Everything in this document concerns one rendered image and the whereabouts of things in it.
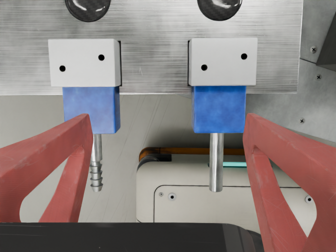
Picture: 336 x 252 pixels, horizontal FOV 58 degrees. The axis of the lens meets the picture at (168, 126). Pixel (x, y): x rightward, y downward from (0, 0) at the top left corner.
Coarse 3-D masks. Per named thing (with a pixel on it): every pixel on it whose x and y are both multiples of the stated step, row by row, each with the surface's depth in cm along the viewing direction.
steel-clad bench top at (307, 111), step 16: (304, 0) 30; (320, 0) 30; (304, 16) 30; (320, 16) 30; (304, 32) 31; (320, 32) 31; (304, 48) 31; (320, 48) 31; (304, 64) 31; (304, 80) 31; (320, 80) 31; (256, 96) 32; (272, 96) 32; (288, 96) 32; (304, 96) 32; (320, 96) 32; (256, 112) 32; (272, 112) 32; (288, 112) 32; (304, 112) 32; (320, 112) 32; (304, 128) 32; (320, 128) 32
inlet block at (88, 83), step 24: (48, 48) 23; (72, 48) 23; (96, 48) 23; (120, 48) 26; (72, 72) 23; (96, 72) 23; (120, 72) 26; (72, 96) 25; (96, 96) 25; (96, 120) 25; (96, 144) 26; (96, 168) 27
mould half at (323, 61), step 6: (330, 30) 30; (330, 36) 30; (324, 42) 30; (330, 42) 29; (324, 48) 30; (330, 48) 29; (324, 54) 30; (330, 54) 29; (318, 60) 31; (324, 60) 29; (330, 60) 28; (324, 66) 30; (330, 66) 29
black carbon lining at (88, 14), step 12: (72, 0) 25; (84, 0) 25; (96, 0) 25; (108, 0) 25; (204, 0) 25; (216, 0) 25; (228, 0) 25; (240, 0) 25; (72, 12) 25; (84, 12) 25; (96, 12) 25; (204, 12) 25; (216, 12) 25; (228, 12) 25
